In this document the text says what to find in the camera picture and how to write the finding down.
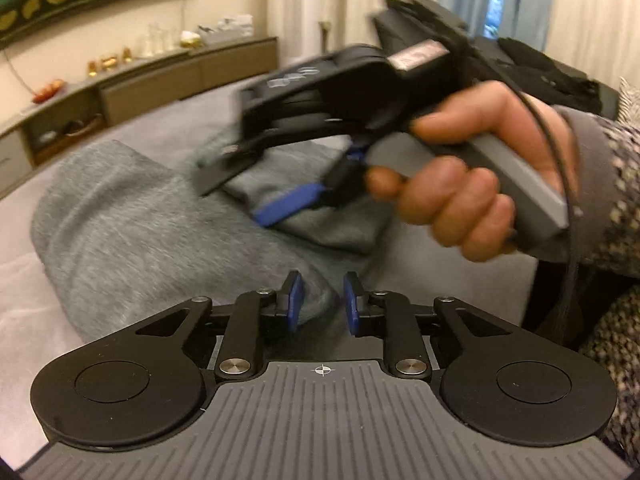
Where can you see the patterned cushion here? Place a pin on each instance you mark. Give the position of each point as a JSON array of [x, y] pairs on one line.
[[630, 100]]

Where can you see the grey organizer box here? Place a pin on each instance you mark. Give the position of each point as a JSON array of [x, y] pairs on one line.
[[225, 34]]

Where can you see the grey sweatpants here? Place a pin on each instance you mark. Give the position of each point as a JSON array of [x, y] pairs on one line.
[[125, 220]]

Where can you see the dark cloth pile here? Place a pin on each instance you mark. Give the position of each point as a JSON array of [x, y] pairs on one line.
[[550, 67]]

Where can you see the group of clear glasses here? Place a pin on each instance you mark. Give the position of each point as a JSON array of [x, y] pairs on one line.
[[155, 42]]

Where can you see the small gold ornament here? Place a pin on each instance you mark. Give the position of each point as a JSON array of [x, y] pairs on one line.
[[92, 68], [127, 55]]

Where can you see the person's right hand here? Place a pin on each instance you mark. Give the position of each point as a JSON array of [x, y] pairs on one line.
[[460, 200]]

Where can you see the red plate of fruit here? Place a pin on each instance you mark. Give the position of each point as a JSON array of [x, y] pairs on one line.
[[49, 91]]

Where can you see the wide gold ornament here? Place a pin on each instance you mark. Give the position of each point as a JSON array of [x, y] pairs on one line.
[[110, 63]]

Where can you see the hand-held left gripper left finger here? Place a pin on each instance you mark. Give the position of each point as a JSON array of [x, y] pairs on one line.
[[295, 305]]

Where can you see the person's right forearm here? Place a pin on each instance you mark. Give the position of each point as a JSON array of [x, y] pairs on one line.
[[600, 185]]

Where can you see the long low media cabinet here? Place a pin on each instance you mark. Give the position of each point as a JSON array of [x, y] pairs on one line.
[[150, 85]]

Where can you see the gold tissue box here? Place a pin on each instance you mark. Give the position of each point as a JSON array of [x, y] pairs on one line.
[[190, 40]]

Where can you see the white sheer curtain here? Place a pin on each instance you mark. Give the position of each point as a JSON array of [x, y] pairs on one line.
[[595, 15]]

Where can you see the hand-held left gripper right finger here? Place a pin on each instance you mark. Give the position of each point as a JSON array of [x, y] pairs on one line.
[[352, 307]]

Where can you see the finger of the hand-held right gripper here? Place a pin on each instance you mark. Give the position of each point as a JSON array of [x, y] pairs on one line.
[[287, 205], [225, 170]]

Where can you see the person's clothed torso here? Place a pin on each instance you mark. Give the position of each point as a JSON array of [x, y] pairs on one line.
[[615, 370]]

